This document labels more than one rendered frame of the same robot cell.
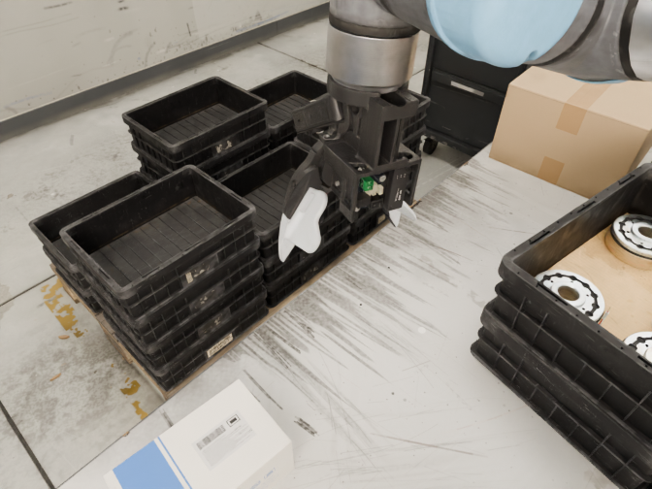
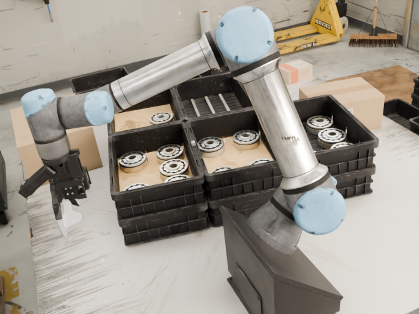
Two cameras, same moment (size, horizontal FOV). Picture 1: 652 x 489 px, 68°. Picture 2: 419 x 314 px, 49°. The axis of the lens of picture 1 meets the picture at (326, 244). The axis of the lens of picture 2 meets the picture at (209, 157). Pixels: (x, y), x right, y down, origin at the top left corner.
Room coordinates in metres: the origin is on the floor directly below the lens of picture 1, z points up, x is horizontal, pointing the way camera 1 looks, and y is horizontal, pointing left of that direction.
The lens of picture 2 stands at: (-0.37, 0.64, 1.76)
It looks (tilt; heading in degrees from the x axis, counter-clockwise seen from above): 32 degrees down; 298
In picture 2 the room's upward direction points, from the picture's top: 7 degrees counter-clockwise
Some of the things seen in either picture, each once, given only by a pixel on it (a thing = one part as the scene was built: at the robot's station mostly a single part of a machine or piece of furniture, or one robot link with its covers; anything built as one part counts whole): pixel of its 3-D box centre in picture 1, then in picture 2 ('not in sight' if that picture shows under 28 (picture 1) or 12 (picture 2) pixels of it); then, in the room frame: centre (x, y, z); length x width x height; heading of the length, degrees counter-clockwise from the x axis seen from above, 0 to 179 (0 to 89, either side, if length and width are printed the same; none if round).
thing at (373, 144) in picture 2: not in sight; (314, 125); (-0.03, -0.84, 0.92); 0.40 x 0.30 x 0.02; 126
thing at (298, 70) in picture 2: not in sight; (293, 71); (0.29, -1.72, 0.74); 0.16 x 0.12 x 0.07; 52
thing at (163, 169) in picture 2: not in sight; (173, 167); (0.39, -0.52, 0.86); 0.10 x 0.10 x 0.01
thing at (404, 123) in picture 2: not in sight; (398, 132); (-0.28, -2.02, 0.26); 0.40 x 0.30 x 0.23; 137
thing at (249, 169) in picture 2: not in sight; (235, 140); (0.21, -0.66, 0.92); 0.40 x 0.30 x 0.02; 126
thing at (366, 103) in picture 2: not in sight; (339, 108); (-0.05, -1.26, 0.78); 0.30 x 0.22 x 0.16; 36
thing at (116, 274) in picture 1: (179, 277); not in sight; (0.91, 0.42, 0.37); 0.40 x 0.30 x 0.45; 137
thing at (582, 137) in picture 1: (591, 112); (55, 137); (1.08, -0.66, 0.80); 0.40 x 0.30 x 0.20; 139
